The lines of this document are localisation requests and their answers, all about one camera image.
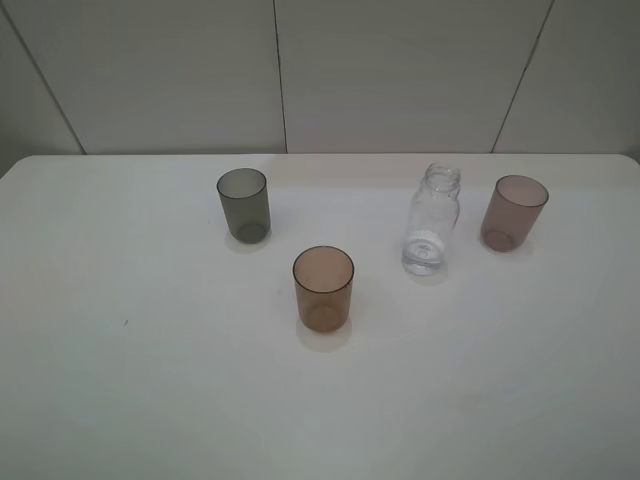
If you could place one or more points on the clear plastic water bottle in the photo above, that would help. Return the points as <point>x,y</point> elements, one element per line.
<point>433,215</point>

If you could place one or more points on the brown translucent plastic cup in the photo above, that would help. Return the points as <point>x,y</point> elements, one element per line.
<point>323,277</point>

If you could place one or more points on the pink translucent plastic cup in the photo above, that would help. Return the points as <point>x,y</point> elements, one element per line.
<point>515,205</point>

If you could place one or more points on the grey translucent plastic cup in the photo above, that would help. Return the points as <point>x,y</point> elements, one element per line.
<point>244,198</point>

